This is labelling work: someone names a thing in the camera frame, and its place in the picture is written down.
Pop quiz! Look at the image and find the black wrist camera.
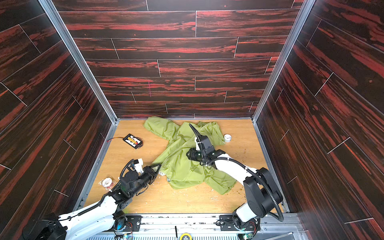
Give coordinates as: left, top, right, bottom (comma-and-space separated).
128, 158, 144, 175
196, 135, 215, 158

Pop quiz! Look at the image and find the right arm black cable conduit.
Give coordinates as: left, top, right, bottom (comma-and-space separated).
188, 123, 285, 223

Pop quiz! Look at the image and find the yellow tape measure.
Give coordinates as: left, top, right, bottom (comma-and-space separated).
179, 233, 193, 240

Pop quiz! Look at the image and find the green Snoopy zip jacket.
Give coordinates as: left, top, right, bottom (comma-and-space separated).
144, 117, 237, 195

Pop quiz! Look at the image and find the red and white tape roll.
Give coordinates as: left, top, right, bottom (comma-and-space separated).
101, 178, 115, 191

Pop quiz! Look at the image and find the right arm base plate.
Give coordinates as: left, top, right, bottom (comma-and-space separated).
215, 215, 260, 233

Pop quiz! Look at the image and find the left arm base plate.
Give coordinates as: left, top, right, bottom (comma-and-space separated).
107, 215, 142, 233

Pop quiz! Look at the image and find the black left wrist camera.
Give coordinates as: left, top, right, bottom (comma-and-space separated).
128, 158, 144, 175

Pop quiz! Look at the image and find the white sticker tape roll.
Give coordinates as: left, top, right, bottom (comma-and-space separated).
224, 134, 232, 143

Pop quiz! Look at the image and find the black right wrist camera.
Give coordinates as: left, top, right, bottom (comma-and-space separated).
196, 135, 215, 158

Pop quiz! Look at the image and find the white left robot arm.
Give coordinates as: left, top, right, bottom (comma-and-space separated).
22, 160, 161, 240

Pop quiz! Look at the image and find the black battery pack with wires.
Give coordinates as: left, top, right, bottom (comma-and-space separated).
107, 134, 144, 149

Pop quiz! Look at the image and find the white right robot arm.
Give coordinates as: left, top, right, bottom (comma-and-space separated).
186, 148, 284, 230

